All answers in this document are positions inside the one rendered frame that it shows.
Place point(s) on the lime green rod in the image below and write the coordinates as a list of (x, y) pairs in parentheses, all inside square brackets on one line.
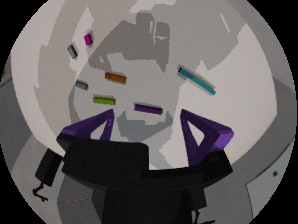
[(102, 100)]

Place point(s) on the turquoise rod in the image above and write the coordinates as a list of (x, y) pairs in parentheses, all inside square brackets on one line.
[(196, 80)]

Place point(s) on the orange rod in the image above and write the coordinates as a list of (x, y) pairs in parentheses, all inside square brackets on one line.
[(115, 77)]

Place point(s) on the purple rod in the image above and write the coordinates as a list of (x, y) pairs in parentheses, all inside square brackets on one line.
[(148, 109)]

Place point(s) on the magenta rod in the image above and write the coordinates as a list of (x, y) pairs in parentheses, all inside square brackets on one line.
[(88, 39)]

